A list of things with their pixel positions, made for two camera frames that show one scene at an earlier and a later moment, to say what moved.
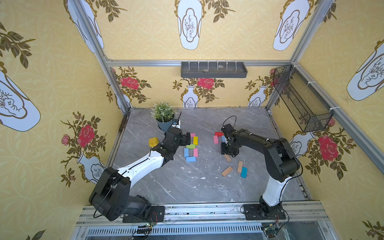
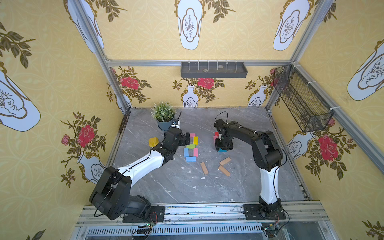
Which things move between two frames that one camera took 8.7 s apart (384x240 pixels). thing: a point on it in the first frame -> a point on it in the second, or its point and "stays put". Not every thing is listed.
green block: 191,146 stays put
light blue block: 186,152 stays put
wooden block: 226,171 -> 223,161
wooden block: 228,158 -> 204,168
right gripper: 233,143 -> 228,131
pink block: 195,152 stays put
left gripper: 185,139 stays put
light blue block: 191,159 stays put
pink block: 216,139 stays put
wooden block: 239,166 -> 224,170
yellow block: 195,140 stays put
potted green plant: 164,113 stays put
